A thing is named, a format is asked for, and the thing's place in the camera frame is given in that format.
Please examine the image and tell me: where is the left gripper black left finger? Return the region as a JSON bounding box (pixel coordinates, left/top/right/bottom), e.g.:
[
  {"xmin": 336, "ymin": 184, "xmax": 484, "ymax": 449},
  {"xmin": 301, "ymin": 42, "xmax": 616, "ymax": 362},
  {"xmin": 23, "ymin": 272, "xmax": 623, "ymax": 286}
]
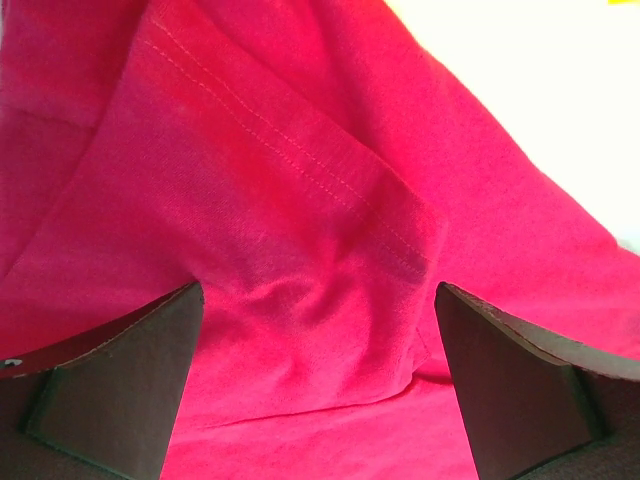
[{"xmin": 1, "ymin": 283, "xmax": 204, "ymax": 479}]

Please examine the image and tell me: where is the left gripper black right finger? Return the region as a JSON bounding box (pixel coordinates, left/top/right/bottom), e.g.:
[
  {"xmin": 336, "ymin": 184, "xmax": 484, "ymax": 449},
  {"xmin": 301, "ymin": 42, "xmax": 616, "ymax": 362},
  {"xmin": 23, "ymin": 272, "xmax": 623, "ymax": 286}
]
[{"xmin": 435, "ymin": 283, "xmax": 639, "ymax": 479}]

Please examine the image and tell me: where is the pink t shirt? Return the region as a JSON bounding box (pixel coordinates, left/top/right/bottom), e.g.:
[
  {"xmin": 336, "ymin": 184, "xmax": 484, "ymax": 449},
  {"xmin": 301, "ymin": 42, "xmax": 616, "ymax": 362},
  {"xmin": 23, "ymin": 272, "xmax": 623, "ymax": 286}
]
[{"xmin": 1, "ymin": 1, "xmax": 639, "ymax": 479}]

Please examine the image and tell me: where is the yellow plastic tray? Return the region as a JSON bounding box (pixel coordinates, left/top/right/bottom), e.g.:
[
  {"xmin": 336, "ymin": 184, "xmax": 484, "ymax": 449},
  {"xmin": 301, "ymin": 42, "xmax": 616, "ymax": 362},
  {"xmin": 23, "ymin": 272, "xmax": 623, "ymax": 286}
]
[{"xmin": 607, "ymin": 0, "xmax": 640, "ymax": 5}]

